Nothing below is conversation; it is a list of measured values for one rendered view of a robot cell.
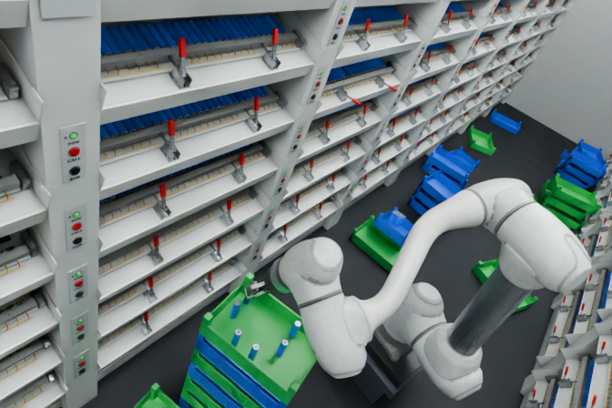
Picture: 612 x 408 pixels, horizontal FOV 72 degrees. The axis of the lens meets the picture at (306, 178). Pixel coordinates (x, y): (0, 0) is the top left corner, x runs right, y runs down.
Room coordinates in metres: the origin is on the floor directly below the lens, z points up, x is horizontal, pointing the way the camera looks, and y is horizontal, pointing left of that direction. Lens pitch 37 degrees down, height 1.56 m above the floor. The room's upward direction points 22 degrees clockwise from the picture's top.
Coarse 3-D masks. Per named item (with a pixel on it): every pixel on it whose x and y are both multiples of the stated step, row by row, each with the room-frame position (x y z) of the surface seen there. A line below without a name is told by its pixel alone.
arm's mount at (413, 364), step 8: (368, 344) 0.96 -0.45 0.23; (376, 344) 0.97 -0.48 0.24; (368, 352) 0.95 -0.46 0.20; (376, 352) 0.94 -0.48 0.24; (384, 352) 0.95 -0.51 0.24; (408, 352) 1.00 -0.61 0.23; (376, 360) 0.93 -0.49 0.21; (384, 360) 0.92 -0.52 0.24; (400, 360) 0.95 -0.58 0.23; (408, 360) 0.97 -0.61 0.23; (416, 360) 0.98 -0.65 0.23; (384, 368) 0.90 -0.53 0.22; (392, 368) 0.90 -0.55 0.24; (400, 368) 0.92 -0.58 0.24; (408, 368) 0.93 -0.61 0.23; (416, 368) 0.95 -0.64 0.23; (392, 376) 0.88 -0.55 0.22; (400, 376) 0.88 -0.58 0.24; (408, 376) 0.90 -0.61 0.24; (400, 384) 0.86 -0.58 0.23
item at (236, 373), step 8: (200, 336) 0.61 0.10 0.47; (200, 344) 0.61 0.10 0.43; (208, 344) 0.61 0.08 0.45; (208, 352) 0.60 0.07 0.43; (216, 352) 0.59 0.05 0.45; (216, 360) 0.59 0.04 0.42; (224, 360) 0.58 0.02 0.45; (224, 368) 0.58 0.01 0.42; (232, 368) 0.57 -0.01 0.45; (232, 376) 0.57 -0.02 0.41; (240, 376) 0.56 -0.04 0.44; (248, 376) 0.59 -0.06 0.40; (240, 384) 0.56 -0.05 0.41; (248, 384) 0.56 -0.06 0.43; (256, 384) 0.55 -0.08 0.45; (248, 392) 0.55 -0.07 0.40; (256, 392) 0.55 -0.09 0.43; (264, 392) 0.54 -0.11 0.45; (264, 400) 0.54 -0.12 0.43; (272, 400) 0.53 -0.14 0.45
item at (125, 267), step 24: (240, 192) 1.07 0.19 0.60; (192, 216) 0.89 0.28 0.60; (216, 216) 0.95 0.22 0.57; (240, 216) 1.01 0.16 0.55; (144, 240) 0.74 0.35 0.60; (168, 240) 0.79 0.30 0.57; (192, 240) 0.83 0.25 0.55; (120, 264) 0.66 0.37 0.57; (144, 264) 0.69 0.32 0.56; (168, 264) 0.76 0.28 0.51; (120, 288) 0.61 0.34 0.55
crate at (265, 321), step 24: (240, 288) 0.77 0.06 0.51; (216, 312) 0.67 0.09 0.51; (240, 312) 0.72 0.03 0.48; (264, 312) 0.75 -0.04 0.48; (288, 312) 0.75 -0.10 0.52; (216, 336) 0.60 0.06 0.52; (240, 336) 0.65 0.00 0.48; (264, 336) 0.67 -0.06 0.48; (288, 336) 0.70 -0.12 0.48; (240, 360) 0.57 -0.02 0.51; (264, 360) 0.61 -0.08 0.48; (288, 360) 0.63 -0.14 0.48; (312, 360) 0.66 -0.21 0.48; (264, 384) 0.54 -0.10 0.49; (288, 384) 0.57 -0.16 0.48
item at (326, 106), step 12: (384, 60) 1.77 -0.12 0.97; (396, 60) 1.74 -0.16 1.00; (396, 72) 1.73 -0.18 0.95; (372, 84) 1.56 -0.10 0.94; (396, 84) 1.69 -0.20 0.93; (324, 96) 1.30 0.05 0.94; (336, 96) 1.34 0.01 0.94; (360, 96) 1.44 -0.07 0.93; (372, 96) 1.55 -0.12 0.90; (324, 108) 1.24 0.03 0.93; (336, 108) 1.31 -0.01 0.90
